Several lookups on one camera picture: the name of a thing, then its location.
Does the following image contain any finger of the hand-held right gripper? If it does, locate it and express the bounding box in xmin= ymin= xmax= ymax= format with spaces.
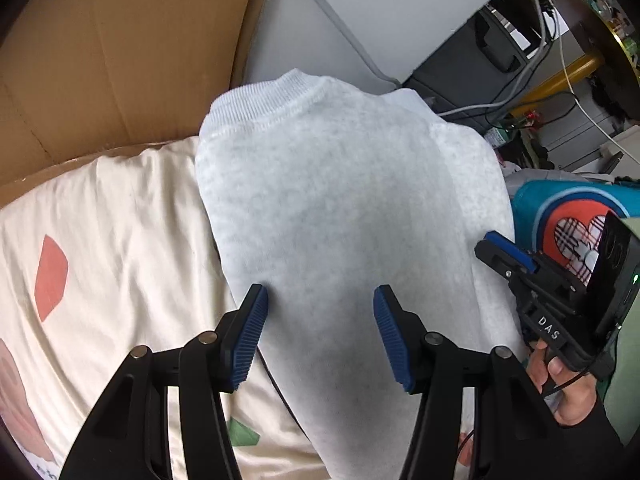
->
xmin=483 ymin=229 xmax=539 ymax=272
xmin=474 ymin=239 xmax=529 ymax=287

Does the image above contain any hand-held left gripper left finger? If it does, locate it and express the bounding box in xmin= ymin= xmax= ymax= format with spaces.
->
xmin=60 ymin=284 xmax=269 ymax=480

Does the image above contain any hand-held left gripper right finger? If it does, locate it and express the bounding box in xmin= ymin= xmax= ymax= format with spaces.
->
xmin=372 ymin=284 xmax=583 ymax=480

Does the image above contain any light grey sweatshirt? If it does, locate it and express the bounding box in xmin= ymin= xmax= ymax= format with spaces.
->
xmin=194 ymin=69 xmax=527 ymax=480

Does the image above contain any person's right forearm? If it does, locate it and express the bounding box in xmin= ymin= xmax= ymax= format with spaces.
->
xmin=544 ymin=394 xmax=627 ymax=480

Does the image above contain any person's right hand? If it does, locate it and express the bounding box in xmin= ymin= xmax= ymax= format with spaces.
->
xmin=527 ymin=337 xmax=599 ymax=428

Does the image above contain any teal floral bag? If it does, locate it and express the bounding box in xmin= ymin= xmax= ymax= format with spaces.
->
xmin=510 ymin=180 xmax=637 ymax=282

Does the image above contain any cream bear print bedsheet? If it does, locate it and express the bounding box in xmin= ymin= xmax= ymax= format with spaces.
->
xmin=0 ymin=135 xmax=327 ymax=480

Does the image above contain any grey cabinet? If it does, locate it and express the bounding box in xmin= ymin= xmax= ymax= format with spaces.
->
xmin=404 ymin=4 xmax=547 ymax=117

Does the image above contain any round gold rim table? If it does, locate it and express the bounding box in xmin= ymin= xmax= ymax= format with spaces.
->
xmin=510 ymin=0 xmax=640 ymax=119

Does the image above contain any flat cardboard sheet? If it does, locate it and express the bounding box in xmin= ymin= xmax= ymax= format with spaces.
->
xmin=0 ymin=0 xmax=279 ymax=207

